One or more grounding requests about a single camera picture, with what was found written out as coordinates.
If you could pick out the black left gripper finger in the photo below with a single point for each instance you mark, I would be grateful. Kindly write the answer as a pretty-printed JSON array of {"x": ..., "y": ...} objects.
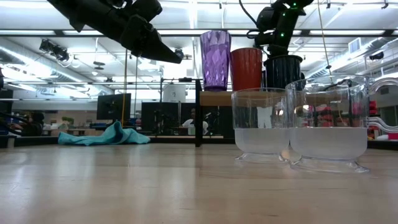
[{"x": 161, "y": 51}]

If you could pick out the dark blue speckled enamel mug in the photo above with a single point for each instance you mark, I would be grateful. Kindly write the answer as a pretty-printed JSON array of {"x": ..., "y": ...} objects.
[{"x": 283, "y": 73}]

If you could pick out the orange cup with white inside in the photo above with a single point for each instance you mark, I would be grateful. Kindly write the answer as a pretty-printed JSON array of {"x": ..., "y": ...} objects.
[{"x": 246, "y": 68}]

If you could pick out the purple faceted plastic tumbler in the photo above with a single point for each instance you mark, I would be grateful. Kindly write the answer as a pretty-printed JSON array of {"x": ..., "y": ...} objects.
[{"x": 215, "y": 59}]

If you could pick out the clear glass footed mug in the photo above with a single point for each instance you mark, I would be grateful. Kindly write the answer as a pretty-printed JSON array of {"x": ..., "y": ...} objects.
[
  {"x": 261, "y": 141},
  {"x": 326, "y": 143}
]

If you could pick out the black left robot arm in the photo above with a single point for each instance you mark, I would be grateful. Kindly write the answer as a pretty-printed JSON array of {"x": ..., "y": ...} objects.
[{"x": 71, "y": 9}]

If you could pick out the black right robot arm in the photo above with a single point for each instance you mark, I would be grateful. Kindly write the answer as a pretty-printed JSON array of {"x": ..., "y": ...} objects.
[{"x": 298, "y": 6}]

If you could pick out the black partition panel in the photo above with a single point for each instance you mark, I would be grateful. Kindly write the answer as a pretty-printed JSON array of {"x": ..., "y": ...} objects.
[{"x": 168, "y": 118}]

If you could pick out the black monitor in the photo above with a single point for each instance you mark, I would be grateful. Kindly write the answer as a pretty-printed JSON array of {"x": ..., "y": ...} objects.
[{"x": 113, "y": 107}]

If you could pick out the person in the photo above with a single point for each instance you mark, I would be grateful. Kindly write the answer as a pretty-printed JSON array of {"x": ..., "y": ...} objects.
[
  {"x": 34, "y": 124},
  {"x": 189, "y": 123}
]

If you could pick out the blue cloth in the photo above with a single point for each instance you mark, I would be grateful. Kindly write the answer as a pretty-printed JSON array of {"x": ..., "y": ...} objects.
[{"x": 109, "y": 137}]

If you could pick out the black ceiling camera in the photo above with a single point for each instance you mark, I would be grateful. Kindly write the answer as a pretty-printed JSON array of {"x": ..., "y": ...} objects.
[{"x": 178, "y": 51}]

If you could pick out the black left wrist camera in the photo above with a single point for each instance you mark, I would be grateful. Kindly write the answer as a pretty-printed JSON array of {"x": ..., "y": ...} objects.
[{"x": 144, "y": 9}]

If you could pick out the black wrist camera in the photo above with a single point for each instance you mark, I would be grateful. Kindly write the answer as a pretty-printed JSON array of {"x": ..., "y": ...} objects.
[
  {"x": 265, "y": 18},
  {"x": 144, "y": 9}
]

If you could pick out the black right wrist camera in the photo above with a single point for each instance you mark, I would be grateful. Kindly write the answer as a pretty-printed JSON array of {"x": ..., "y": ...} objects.
[{"x": 265, "y": 18}]

